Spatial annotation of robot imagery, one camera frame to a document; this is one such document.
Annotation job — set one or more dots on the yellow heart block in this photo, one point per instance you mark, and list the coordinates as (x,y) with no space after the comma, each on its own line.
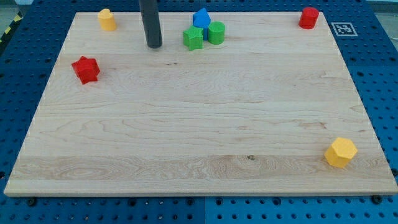
(106,20)

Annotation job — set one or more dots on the green star block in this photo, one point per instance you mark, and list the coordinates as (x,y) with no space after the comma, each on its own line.
(193,38)

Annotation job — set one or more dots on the wooden board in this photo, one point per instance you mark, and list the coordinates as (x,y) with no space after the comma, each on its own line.
(252,116)

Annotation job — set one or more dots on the green cylinder block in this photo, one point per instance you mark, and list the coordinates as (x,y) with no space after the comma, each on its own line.
(216,31)

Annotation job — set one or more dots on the blue pentagon block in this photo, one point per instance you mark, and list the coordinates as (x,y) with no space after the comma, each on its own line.
(201,19)

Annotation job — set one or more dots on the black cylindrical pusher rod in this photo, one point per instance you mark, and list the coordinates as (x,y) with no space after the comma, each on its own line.
(151,22)

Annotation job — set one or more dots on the red star block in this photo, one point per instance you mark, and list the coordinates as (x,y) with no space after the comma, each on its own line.
(86,69)

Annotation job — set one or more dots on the red cylinder block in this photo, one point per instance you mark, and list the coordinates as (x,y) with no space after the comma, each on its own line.
(308,18)

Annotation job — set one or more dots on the yellow hexagon block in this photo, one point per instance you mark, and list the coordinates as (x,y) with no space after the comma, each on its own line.
(340,152)

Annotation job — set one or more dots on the white fiducial marker tag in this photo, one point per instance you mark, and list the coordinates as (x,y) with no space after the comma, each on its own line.
(344,29)

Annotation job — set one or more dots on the black bolt left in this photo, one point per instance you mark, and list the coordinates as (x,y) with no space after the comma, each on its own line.
(31,201)

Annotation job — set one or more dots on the black bolt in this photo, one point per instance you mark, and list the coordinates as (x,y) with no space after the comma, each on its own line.
(377,199)
(31,201)

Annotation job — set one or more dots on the black bolt right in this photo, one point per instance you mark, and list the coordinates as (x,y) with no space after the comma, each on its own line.
(377,199)

